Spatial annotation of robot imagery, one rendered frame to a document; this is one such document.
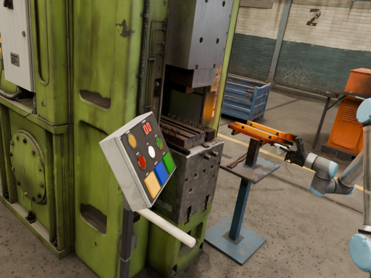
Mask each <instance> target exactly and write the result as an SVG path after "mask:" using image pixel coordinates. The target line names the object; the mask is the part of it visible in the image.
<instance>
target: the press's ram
mask: <svg viewBox="0 0 371 278"><path fill-rule="evenodd" d="M231 2H232V0H172V6H171V17H170V24H169V34H168V45H167V57H166V64H167V65H171V66H175V67H179V68H184V69H187V70H194V69H204V68H220V67H221V62H222V55H223V51H224V45H225V38H226V32H227V25H228V21H229V15H230V8H231Z"/></svg>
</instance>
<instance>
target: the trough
mask: <svg viewBox="0 0 371 278"><path fill-rule="evenodd" d="M160 119H161V120H164V121H167V122H169V123H172V124H174V125H177V126H179V127H182V128H184V129H187V130H189V131H192V132H195V133H197V135H200V132H199V131H196V130H194V129H190V128H188V127H186V126H183V125H180V124H178V123H175V122H173V121H170V120H167V119H164V118H162V117H161V118H160Z"/></svg>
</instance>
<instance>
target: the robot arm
mask: <svg viewBox="0 0 371 278"><path fill-rule="evenodd" d="M357 120H358V122H360V123H361V124H363V149H362V151H361V152H360V153H359V155H358V156H356V158H355V159H354V160H353V161H352V163H351V164H350V165H349V166H348V167H347V168H346V170H345V171H344V172H343V173H342V174H341V175H340V176H339V177H338V178H337V179H335V178H334V177H335V175H336V173H337V170H338V164H337V163H335V162H333V161H330V160H328V159H325V158H322V157H320V156H317V155H315V154H313V153H309V154H308V153H306V154H305V151H304V145H303V139H302V137H301V136H300V137H297V138H295V142H296V146H297V148H296V147H293V146H291V145H289V147H288V148H287V147H285V146H282V145H279V144H277V143H274V145H275V146H276V147H277V154H281V153H286V152H287V153H286V155H285V159H284V160H285V161H286V160H290V162H289V163H291V164H293V163H294V164H296V165H298V166H301V167H303V166H304V167H306V168H309V169H311V170H313V171H315V174H314V177H313V179H312V182H311V184H310V191H311V192H312V193H313V194H315V195H317V196H324V195H325V194H326V193H327V194H342V195H350V194H352V193H353V192H354V189H355V183H356V182H357V181H358V180H359V179H360V178H361V177H362V176H363V224H362V225H361V226H360V227H358V234H355V235H354V236H352V237H351V239H350V241H349V248H350V250H349V252H350V255H351V258H352V260H353V262H354V263H355V264H356V266H357V267H358V268H360V269H361V270H362V271H365V272H371V98H369V99H366V100H365V101H363V102H362V103H361V105H360V106H359V108H358V110H357ZM286 162H288V161H286Z"/></svg>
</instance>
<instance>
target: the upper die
mask: <svg viewBox="0 0 371 278"><path fill-rule="evenodd" d="M215 70H216V68H204V69H184V68H179V67H175V66H171V65H167V64H166V68H165V78H164V81H168V82H172V83H175V84H179V85H183V86H186V87H189V88H197V87H205V86H209V85H213V84H214V77H215Z"/></svg>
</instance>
